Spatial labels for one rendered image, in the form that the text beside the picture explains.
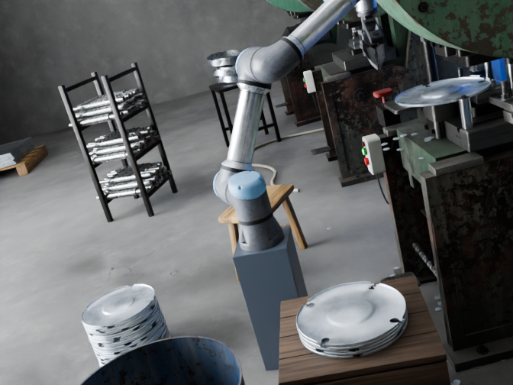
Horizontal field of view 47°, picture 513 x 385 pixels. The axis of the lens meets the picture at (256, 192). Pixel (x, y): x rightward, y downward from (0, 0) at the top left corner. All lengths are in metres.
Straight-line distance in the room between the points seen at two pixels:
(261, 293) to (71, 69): 7.03
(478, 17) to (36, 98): 7.84
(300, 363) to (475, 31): 0.89
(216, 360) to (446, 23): 0.96
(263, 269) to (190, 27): 6.73
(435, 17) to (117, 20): 7.30
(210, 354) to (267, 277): 0.50
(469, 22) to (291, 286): 0.98
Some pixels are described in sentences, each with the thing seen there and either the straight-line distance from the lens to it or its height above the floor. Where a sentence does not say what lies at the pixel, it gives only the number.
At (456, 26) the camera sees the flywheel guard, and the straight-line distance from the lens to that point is 1.44.
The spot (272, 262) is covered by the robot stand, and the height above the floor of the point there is 0.41.
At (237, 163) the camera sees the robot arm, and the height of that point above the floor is 0.70.
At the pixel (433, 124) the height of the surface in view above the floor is 0.70.
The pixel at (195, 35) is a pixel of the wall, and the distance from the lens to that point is 8.43.
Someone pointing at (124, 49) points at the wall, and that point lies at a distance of 8.53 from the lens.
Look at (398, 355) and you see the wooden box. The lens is 1.48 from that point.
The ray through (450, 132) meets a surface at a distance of 1.90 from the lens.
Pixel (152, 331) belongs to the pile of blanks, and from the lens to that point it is 2.30.
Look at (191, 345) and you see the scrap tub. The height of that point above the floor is 0.45.
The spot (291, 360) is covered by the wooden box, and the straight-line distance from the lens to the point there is 1.54.
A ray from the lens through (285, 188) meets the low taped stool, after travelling 2.74.
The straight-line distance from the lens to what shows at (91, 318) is 2.35.
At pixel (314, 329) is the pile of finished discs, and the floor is 0.39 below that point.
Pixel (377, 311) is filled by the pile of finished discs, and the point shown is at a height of 0.39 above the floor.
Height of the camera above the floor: 1.24
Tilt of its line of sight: 19 degrees down
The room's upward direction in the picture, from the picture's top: 15 degrees counter-clockwise
